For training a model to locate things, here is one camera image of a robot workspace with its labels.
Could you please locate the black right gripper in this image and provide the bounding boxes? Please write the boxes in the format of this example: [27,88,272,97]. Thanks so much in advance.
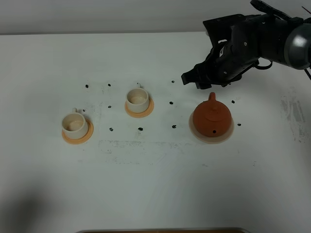
[181,14,262,90]

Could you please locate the brown clay teapot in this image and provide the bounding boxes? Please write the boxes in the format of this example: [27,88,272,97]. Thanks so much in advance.
[192,92,232,137]

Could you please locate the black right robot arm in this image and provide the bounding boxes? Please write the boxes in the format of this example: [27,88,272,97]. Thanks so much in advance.
[181,0,311,89]

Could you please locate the beige teapot saucer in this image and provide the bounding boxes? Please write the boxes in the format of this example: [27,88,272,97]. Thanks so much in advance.
[189,113,235,144]

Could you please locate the orange coaster centre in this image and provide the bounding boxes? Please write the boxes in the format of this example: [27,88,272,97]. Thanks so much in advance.
[124,98,154,118]

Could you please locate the orange coaster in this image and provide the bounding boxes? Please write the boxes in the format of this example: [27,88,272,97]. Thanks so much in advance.
[124,98,154,118]
[62,119,94,145]

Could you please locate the white teacup centre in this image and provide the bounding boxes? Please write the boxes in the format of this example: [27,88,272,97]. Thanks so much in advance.
[126,83,149,114]

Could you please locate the white teacup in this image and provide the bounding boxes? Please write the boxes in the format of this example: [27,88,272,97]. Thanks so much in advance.
[62,108,88,140]
[126,83,149,114]

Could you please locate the orange coaster left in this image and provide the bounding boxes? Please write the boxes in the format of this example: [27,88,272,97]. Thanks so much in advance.
[62,119,94,145]

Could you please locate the white teacup left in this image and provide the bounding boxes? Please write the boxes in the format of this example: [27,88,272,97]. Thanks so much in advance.
[62,108,88,140]

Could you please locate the brown tray edge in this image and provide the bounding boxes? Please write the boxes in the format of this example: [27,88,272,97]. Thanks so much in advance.
[79,228,249,233]

